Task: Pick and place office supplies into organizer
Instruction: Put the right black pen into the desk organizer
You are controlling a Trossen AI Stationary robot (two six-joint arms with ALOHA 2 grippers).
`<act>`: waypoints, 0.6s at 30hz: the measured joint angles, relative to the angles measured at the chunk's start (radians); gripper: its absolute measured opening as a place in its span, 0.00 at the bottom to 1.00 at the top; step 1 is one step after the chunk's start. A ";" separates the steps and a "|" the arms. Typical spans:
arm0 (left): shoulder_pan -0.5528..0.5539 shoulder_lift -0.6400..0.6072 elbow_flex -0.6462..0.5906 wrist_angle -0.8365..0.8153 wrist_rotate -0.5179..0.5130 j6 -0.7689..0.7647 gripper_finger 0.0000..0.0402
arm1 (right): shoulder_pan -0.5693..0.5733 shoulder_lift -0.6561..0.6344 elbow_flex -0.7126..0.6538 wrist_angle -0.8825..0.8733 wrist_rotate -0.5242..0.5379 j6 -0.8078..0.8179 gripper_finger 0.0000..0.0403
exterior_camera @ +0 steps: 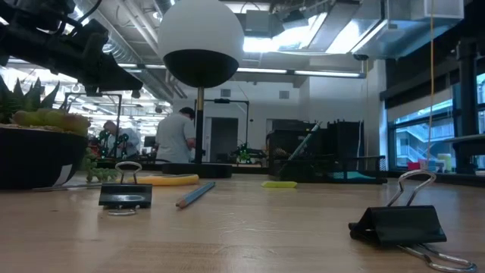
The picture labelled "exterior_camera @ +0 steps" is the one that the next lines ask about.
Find green plant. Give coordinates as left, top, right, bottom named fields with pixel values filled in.
left=232, top=142, right=267, bottom=165

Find person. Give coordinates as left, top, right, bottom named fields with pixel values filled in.
left=155, top=106, right=198, bottom=165
left=102, top=120, right=142, bottom=158

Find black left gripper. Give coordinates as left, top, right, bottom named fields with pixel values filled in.
left=0, top=18, right=144, bottom=92

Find potted succulent plant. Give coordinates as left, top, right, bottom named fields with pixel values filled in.
left=0, top=75, right=120, bottom=191

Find black mesh desk organizer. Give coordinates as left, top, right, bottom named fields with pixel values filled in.
left=268, top=120, right=388, bottom=185

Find black binder clip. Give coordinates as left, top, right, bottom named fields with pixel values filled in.
left=98, top=161, right=153, bottom=217
left=348, top=169, right=478, bottom=273

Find white globe table lamp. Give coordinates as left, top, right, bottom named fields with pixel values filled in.
left=158, top=0, right=246, bottom=180

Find yellow-green eraser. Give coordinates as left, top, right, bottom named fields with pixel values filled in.
left=261, top=180, right=299, bottom=189

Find yellow-handled scissors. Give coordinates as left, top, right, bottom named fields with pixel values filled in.
left=32, top=173, right=200, bottom=191

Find black tall cabinet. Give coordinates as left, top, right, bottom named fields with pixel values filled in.
left=327, top=120, right=365, bottom=160

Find blue pencil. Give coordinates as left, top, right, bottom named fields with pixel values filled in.
left=175, top=180, right=217, bottom=210

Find black tubular stand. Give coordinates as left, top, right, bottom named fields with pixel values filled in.
left=204, top=98, right=251, bottom=149

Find blue sticky note pad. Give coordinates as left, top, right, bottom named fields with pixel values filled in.
left=327, top=171, right=377, bottom=180

